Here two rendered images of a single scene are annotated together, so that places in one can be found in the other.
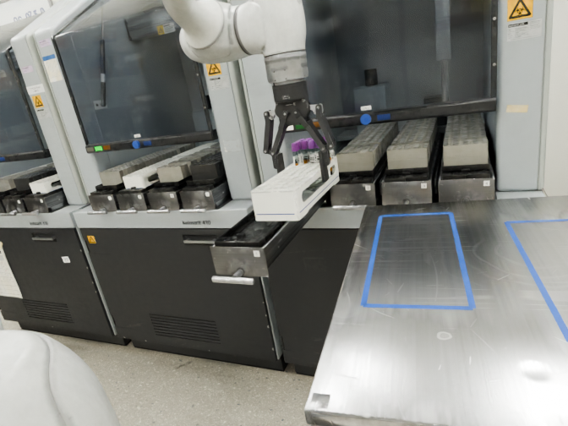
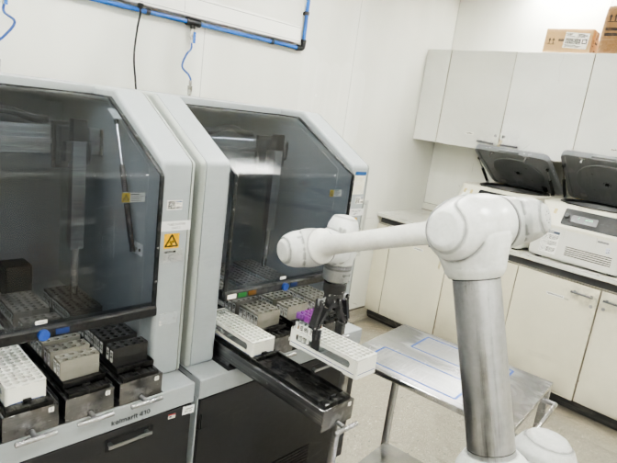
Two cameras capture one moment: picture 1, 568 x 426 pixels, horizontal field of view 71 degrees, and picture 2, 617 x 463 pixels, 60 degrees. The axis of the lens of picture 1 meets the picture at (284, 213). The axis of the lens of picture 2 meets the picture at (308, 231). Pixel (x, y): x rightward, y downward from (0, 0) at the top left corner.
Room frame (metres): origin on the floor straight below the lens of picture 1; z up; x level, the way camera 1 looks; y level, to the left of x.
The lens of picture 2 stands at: (0.52, 1.51, 1.64)
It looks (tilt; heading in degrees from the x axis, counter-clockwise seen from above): 13 degrees down; 288
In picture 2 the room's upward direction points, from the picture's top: 8 degrees clockwise
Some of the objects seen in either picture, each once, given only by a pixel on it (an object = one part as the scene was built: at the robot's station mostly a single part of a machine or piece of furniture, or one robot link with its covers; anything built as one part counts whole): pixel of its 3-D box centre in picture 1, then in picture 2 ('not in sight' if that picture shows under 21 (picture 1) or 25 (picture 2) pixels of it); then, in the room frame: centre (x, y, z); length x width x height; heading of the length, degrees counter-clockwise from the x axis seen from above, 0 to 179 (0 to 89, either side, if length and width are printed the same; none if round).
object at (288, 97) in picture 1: (292, 103); (333, 293); (0.91, -0.06, 1.07); 0.08 x 0.07 x 0.09; 64
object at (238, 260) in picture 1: (291, 206); (267, 367); (1.09, -0.02, 0.78); 0.73 x 0.14 x 0.09; 154
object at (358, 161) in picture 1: (355, 161); (266, 318); (1.20, -0.24, 0.85); 0.12 x 0.02 x 0.06; 65
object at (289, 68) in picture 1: (286, 68); (337, 272); (0.91, -0.06, 1.15); 0.09 x 0.09 x 0.06
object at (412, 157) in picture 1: (407, 158); (296, 310); (1.13, -0.38, 0.85); 0.12 x 0.02 x 0.06; 64
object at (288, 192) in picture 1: (300, 185); (331, 348); (0.89, -0.05, 0.89); 0.30 x 0.10 x 0.06; 154
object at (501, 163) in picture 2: not in sight; (510, 194); (0.34, -2.55, 1.22); 0.62 x 0.56 x 0.64; 62
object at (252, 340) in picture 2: not in sight; (237, 332); (1.25, -0.10, 0.83); 0.30 x 0.10 x 0.06; 154
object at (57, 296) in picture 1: (89, 168); not in sight; (2.30, 1.05, 0.81); 1.06 x 0.84 x 1.62; 154
